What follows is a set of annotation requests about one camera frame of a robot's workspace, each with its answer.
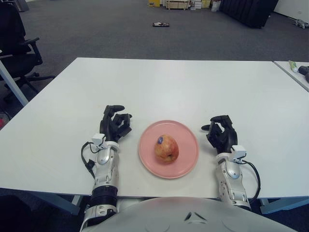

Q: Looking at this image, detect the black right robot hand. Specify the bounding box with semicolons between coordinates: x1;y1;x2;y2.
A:
200;115;239;155

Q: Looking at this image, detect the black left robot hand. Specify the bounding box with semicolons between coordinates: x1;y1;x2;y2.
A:
99;104;133;143

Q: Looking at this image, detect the red yellow apple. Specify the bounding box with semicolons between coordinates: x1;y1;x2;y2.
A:
154;134;180;164

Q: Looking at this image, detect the pink round plate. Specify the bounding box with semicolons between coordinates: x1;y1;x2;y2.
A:
138;119;200;179

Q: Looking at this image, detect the white left wrist sensor box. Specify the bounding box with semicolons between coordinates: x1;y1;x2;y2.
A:
91;133;106;148

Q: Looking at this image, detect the white wrist sensor box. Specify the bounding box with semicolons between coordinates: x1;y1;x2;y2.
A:
91;133;106;148
231;145;247;162

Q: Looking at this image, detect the white right wrist sensor box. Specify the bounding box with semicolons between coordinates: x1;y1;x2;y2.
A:
231;145;247;162

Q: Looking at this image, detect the silver grey robot torso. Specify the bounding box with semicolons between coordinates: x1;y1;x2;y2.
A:
81;196;295;232

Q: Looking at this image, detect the grey metal table leg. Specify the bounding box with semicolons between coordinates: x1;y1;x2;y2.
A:
0;58;28;107

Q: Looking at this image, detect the black office chair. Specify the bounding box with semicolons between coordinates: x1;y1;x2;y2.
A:
0;0;56;102

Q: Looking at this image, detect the black curtain partition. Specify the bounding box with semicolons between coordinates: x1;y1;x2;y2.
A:
219;0;279;29

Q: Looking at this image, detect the small grey robot dog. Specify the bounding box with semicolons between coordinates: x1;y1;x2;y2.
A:
293;19;309;29

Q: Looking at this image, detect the wooden pallet crate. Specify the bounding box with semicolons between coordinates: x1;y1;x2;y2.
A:
165;0;191;11

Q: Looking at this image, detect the grey bin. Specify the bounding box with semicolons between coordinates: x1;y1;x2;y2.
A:
16;0;29;12

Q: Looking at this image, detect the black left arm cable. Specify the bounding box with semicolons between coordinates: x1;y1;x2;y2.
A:
81;141;102;179

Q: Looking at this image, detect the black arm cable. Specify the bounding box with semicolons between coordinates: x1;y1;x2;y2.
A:
81;141;102;179
239;160;261;203

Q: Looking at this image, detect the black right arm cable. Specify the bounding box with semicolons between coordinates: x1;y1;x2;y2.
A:
239;160;261;203

